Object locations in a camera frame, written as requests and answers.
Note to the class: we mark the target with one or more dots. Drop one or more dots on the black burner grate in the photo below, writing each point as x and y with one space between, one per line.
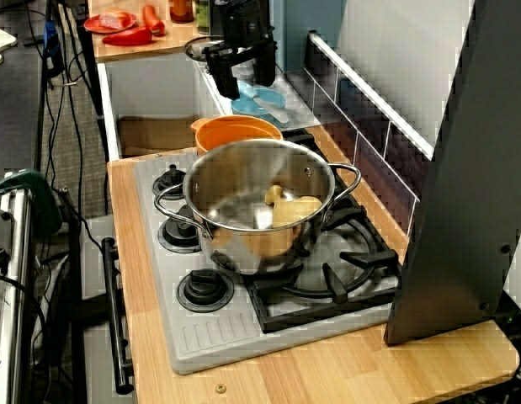
340 290

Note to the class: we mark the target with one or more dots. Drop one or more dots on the grey toy stove plate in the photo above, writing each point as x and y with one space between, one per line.
209 332

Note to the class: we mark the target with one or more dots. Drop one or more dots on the red toy pepper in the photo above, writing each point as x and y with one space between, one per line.
129 37

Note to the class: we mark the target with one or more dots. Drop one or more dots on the yellow toy chicken drumstick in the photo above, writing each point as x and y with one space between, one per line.
293 212

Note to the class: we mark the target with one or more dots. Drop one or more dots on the silver aluminium frame rail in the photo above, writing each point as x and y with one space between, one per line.
9 294

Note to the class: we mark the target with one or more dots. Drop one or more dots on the red plastic plate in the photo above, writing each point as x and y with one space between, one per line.
91 26

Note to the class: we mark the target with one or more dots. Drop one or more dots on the orange plastic pot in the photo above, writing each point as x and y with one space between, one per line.
235 130

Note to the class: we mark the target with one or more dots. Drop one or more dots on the dark grey upright panel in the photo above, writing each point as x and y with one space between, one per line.
466 189

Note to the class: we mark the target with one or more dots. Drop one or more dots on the black stove knob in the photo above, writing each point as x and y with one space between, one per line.
205 289
178 233
168 182

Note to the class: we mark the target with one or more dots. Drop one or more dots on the green clamp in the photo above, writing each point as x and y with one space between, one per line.
41 198

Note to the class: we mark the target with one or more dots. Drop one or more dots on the white cutting board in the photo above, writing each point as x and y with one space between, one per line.
1 44

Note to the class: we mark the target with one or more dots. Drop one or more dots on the toy ham slice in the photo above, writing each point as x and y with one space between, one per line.
115 20

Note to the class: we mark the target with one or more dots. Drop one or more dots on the orange sauce bottle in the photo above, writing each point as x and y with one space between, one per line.
181 10

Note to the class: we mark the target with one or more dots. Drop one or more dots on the blue clamp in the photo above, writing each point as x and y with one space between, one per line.
51 40

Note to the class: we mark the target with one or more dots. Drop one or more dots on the brown cardboard piece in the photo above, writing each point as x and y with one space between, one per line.
159 134

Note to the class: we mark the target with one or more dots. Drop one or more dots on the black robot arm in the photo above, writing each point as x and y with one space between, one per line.
239 8

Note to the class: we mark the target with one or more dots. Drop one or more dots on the stainless steel pot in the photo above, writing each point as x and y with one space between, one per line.
235 189

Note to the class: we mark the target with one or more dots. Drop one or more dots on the light blue plastic bowl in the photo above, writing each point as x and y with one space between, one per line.
247 107

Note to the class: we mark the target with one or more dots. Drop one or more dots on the brass countertop screw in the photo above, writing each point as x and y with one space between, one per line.
220 388

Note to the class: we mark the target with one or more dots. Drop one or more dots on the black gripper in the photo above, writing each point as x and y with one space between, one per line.
245 33

